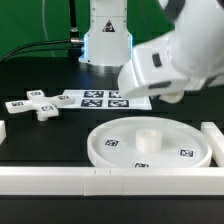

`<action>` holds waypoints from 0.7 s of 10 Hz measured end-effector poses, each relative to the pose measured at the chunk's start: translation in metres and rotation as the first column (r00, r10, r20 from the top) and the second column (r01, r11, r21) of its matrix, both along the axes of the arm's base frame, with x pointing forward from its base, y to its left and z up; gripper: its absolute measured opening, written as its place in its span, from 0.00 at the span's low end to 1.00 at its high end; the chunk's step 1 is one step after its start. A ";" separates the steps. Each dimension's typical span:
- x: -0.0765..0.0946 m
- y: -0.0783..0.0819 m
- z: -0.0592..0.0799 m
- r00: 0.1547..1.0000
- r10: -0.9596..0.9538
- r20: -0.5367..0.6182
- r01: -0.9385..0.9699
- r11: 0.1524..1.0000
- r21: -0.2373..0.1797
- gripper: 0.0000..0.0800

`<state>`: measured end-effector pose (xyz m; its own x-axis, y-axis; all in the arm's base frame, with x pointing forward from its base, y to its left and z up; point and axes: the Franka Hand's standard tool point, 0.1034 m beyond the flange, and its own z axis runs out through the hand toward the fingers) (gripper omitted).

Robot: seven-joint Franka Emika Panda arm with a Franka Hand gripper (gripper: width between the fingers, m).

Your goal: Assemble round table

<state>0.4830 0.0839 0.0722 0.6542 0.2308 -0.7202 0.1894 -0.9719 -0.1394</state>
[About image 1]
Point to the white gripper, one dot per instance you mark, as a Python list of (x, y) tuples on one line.
[(149, 73)]

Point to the white round table top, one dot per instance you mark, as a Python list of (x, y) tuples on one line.
[(147, 142)]

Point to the white marker sheet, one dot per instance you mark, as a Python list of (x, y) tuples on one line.
[(106, 99)]

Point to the white cross-shaped table base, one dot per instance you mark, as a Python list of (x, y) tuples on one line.
[(45, 107)]

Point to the white right fence rail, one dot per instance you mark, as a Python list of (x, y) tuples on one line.
[(215, 139)]

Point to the white fence rail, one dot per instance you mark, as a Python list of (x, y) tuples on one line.
[(110, 181), (2, 131), (215, 139)]

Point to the white left fence rail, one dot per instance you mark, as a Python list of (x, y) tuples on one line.
[(2, 131)]

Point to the white front fence rail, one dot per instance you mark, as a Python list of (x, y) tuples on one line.
[(110, 181)]

